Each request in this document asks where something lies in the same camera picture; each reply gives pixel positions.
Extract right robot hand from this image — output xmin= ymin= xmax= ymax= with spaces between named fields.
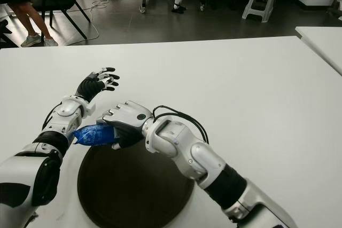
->
xmin=95 ymin=100 xmax=155 ymax=151

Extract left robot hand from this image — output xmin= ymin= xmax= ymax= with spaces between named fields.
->
xmin=75 ymin=66 xmax=120 ymax=103

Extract blue Oreo packet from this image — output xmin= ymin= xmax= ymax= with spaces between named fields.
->
xmin=72 ymin=123 xmax=120 ymax=146

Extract round dark brown tray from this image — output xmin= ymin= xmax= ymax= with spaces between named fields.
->
xmin=76 ymin=139 xmax=195 ymax=228

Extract black chair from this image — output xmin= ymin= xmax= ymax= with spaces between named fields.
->
xmin=28 ymin=0 xmax=91 ymax=40

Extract neighbouring white table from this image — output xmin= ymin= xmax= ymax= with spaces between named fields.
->
xmin=294 ymin=26 xmax=342 ymax=76

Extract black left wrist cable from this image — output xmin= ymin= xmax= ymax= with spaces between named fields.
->
xmin=42 ymin=105 xmax=64 ymax=132

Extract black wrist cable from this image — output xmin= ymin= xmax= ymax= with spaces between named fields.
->
xmin=152 ymin=105 xmax=209 ymax=143
xmin=42 ymin=105 xmax=64 ymax=132

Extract white floor cable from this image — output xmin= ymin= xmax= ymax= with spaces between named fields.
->
xmin=85 ymin=0 xmax=139 ymax=40

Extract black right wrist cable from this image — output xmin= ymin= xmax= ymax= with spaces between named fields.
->
xmin=152 ymin=105 xmax=209 ymax=143

